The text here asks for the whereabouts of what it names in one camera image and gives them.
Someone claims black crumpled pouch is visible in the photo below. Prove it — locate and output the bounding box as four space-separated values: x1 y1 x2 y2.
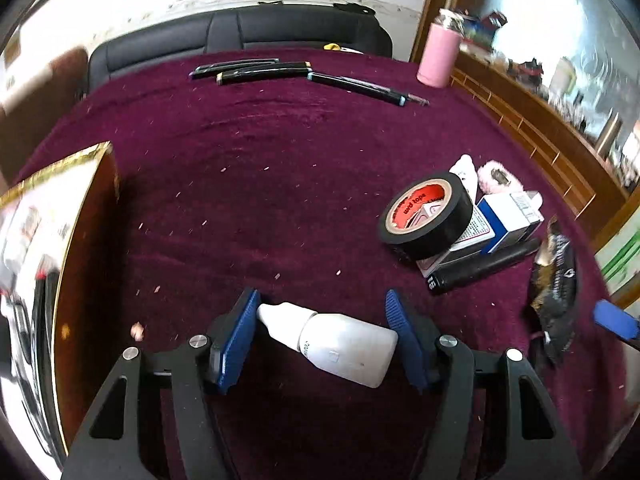
524 217 578 372

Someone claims white bottle red label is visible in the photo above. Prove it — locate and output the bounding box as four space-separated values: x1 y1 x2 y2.
449 154 478 202

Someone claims black tape roll red core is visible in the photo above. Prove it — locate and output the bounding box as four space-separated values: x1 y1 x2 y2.
378 171 474 261

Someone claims black pen gold trim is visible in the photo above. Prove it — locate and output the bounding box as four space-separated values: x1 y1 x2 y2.
216 61 312 86

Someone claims black leather headboard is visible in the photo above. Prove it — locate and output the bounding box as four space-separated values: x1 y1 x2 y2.
86 3 393 92

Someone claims black pen far left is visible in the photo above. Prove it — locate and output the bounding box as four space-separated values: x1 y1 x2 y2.
189 58 279 80

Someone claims white gold-edged storage box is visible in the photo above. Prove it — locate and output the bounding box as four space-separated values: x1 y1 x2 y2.
1 142 119 479

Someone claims black cylinder tube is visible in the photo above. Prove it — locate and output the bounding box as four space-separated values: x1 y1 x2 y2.
425 237 541 296

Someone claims small white plastic bottle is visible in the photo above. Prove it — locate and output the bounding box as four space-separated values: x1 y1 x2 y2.
257 302 398 388

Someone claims blue white card box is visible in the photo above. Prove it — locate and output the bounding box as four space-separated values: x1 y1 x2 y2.
416 191 544 278

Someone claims mirror over dresser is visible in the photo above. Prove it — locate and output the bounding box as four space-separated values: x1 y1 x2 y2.
458 0 639 150

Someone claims pink thermos bottle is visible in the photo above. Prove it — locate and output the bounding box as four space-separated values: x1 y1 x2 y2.
416 9 464 88

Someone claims wooden dresser with clutter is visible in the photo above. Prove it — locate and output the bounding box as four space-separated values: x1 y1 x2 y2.
449 8 640 246

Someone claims dark red velvet bedspread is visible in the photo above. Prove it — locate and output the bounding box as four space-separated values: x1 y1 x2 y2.
24 50 626 472

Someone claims black pen blue tip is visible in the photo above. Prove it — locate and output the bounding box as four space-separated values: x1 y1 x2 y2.
307 72 430 107

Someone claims brown wooden nightstand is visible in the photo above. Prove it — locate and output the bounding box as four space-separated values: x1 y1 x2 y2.
1 47 89 184

